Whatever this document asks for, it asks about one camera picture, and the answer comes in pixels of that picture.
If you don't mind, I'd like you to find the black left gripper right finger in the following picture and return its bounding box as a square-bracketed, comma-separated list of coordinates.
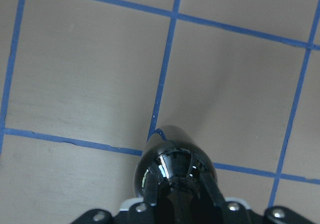
[201, 173, 226, 208]

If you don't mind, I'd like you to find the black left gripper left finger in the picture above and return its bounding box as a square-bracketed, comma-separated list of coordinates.
[143, 176, 159, 207]

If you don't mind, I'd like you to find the dark glass wine bottle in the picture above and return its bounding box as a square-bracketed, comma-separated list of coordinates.
[134, 125, 220, 224]

